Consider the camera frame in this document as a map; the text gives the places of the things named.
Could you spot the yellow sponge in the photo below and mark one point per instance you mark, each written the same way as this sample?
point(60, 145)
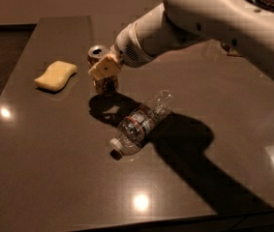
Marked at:
point(56, 76)

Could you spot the clear plastic water bottle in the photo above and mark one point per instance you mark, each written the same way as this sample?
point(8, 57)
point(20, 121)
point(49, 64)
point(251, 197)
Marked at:
point(134, 128)

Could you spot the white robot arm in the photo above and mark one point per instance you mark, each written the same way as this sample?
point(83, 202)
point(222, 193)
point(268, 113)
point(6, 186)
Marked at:
point(177, 24)

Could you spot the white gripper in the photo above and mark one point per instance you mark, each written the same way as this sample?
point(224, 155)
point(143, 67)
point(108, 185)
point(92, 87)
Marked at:
point(126, 47)

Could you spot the orange soda can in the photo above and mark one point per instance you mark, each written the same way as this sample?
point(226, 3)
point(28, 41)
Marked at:
point(104, 69)

